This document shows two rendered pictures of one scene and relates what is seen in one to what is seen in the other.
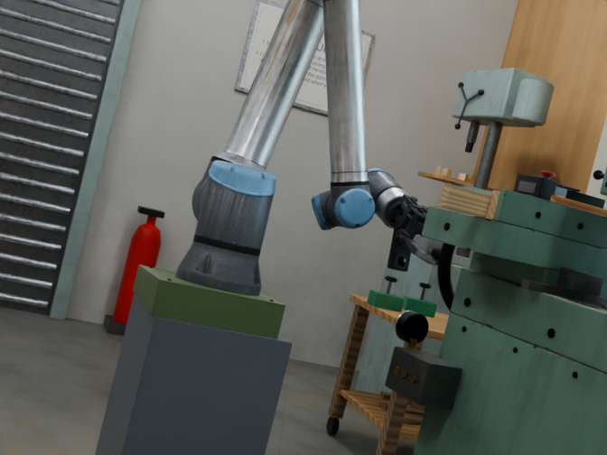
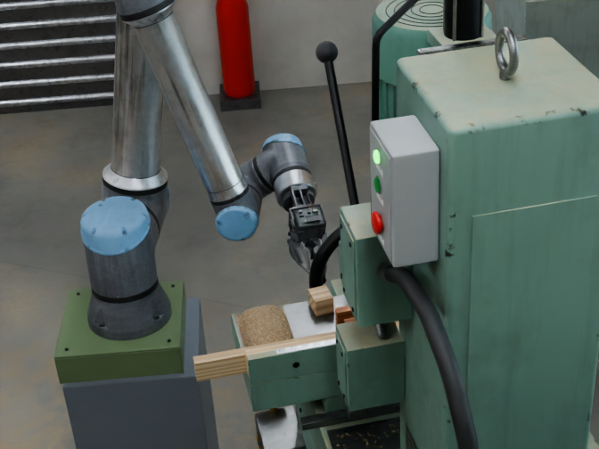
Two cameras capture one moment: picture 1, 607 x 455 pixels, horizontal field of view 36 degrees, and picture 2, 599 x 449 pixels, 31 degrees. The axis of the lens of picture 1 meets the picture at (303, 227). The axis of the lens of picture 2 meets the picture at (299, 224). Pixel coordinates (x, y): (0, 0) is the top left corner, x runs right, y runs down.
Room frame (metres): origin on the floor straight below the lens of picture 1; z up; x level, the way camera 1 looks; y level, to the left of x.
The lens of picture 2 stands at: (0.27, -0.83, 2.09)
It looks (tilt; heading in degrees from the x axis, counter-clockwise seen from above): 32 degrees down; 17
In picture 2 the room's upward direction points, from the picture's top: 4 degrees counter-clockwise
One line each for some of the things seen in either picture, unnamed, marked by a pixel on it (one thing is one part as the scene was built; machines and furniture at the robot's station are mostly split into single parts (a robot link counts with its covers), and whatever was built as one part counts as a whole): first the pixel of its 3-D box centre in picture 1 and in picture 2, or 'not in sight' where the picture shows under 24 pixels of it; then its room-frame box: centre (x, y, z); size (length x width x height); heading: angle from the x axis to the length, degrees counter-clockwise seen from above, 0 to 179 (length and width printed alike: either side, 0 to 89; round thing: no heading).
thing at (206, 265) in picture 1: (222, 264); (127, 297); (2.07, 0.15, 0.67); 0.19 x 0.19 x 0.10
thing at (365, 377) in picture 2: not in sight; (369, 363); (1.54, -0.53, 1.02); 0.09 x 0.07 x 0.12; 118
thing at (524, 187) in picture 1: (546, 191); not in sight; (1.93, -0.46, 0.99); 0.13 x 0.11 x 0.06; 118
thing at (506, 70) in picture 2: not in sight; (506, 53); (1.52, -0.72, 1.55); 0.06 x 0.02 x 0.07; 28
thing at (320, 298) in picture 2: not in sight; (321, 300); (1.82, -0.38, 0.92); 0.04 x 0.04 x 0.03; 33
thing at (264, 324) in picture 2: not in sight; (266, 325); (1.72, -0.30, 0.92); 0.14 x 0.09 x 0.04; 28
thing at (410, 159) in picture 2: not in sight; (404, 191); (1.43, -0.61, 1.40); 0.10 x 0.06 x 0.16; 28
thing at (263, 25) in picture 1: (306, 61); not in sight; (4.70, 0.19, 1.48); 0.64 x 0.02 x 0.46; 109
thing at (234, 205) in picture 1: (236, 203); (119, 243); (2.09, 0.16, 0.80); 0.17 x 0.15 x 0.18; 13
